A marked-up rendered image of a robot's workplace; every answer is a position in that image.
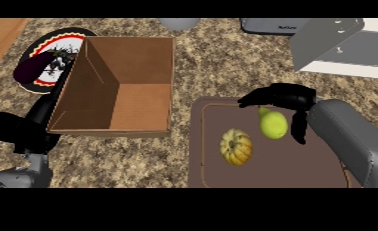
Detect dark purple eggplant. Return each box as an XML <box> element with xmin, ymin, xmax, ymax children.
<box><xmin>12</xmin><ymin>50</ymin><xmax>77</xmax><ymax>85</ymax></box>

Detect yellow orange striped squash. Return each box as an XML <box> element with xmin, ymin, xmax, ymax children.
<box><xmin>219</xmin><ymin>127</ymin><xmax>256</xmax><ymax>167</ymax></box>

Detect green pear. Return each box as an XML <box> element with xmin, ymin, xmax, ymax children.
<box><xmin>258</xmin><ymin>106</ymin><xmax>290</xmax><ymax>140</ymax></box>

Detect open brown cardboard box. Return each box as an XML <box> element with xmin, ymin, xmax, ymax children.
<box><xmin>46</xmin><ymin>35</ymin><xmax>178</xmax><ymax>139</ymax></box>

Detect black red patterned plate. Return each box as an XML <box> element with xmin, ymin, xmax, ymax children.
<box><xmin>14</xmin><ymin>27</ymin><xmax>98</xmax><ymax>95</ymax></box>

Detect grey round object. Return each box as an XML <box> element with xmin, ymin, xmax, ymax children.
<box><xmin>159</xmin><ymin>17</ymin><xmax>203</xmax><ymax>32</ymax></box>

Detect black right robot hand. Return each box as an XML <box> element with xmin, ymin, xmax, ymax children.
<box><xmin>237</xmin><ymin>82</ymin><xmax>320</xmax><ymax>146</ymax></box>

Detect brown tray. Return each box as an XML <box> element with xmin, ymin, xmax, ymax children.
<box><xmin>187</xmin><ymin>96</ymin><xmax>367</xmax><ymax>189</ymax></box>

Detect dark grey appliance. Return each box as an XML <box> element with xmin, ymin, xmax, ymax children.
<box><xmin>240</xmin><ymin>17</ymin><xmax>317</xmax><ymax>36</ymax></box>

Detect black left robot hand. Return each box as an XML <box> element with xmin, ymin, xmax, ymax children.
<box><xmin>0</xmin><ymin>57</ymin><xmax>77</xmax><ymax>157</ymax></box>

